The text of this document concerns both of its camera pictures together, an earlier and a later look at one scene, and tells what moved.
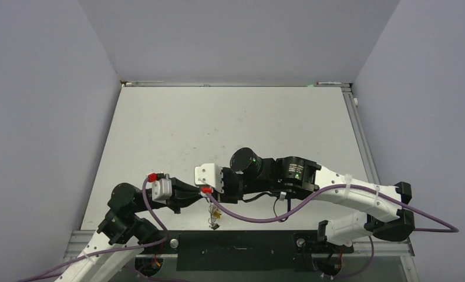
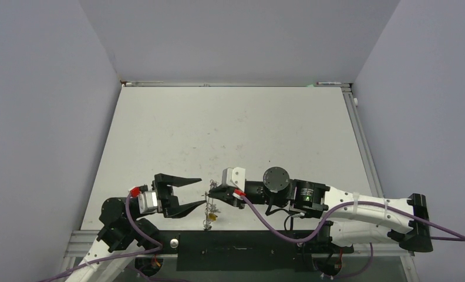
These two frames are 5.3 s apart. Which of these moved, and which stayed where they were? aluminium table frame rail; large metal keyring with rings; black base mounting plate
Moved: large metal keyring with rings
Stayed: aluminium table frame rail; black base mounting plate
